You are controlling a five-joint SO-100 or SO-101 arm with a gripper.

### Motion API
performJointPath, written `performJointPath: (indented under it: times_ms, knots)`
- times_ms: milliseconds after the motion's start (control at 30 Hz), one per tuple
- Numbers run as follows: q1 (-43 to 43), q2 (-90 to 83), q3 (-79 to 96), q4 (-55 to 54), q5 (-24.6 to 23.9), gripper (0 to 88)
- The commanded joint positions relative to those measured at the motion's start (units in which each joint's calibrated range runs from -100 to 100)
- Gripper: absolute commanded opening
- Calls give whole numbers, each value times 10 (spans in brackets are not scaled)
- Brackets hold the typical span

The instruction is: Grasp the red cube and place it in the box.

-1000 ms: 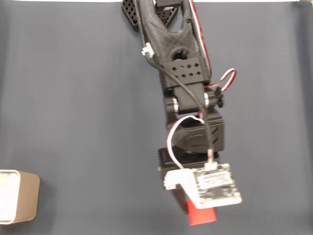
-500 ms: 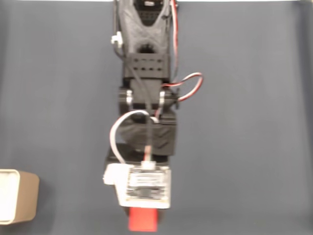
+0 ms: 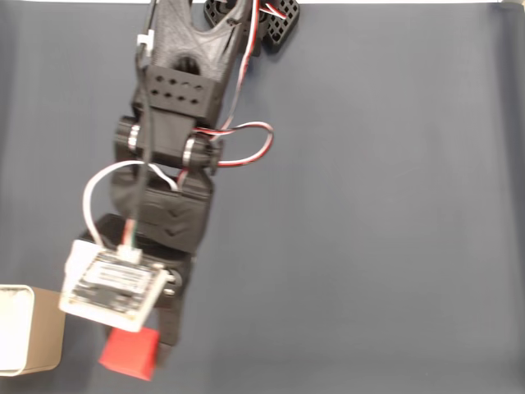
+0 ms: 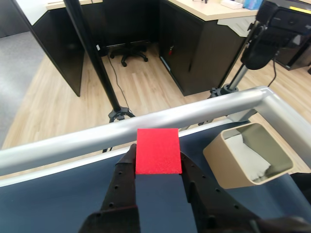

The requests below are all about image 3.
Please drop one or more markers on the dark grey table mat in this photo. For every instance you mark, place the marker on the dark grey table mat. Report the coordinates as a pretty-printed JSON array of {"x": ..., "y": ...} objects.
[{"x": 369, "y": 225}]

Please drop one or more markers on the white plastic padding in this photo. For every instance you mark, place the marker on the white plastic padding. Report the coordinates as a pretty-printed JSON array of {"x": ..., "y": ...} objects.
[{"x": 12, "y": 328}]

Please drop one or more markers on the beige metal box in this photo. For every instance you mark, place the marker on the beige metal box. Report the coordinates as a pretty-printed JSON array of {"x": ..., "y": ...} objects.
[{"x": 45, "y": 349}]

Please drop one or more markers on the white wrist camera board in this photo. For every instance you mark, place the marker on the white wrist camera board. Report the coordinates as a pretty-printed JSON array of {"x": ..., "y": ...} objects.
[{"x": 110, "y": 283}]

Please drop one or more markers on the red cube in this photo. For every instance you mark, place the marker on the red cube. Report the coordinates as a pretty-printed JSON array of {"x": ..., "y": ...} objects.
[{"x": 129, "y": 353}]

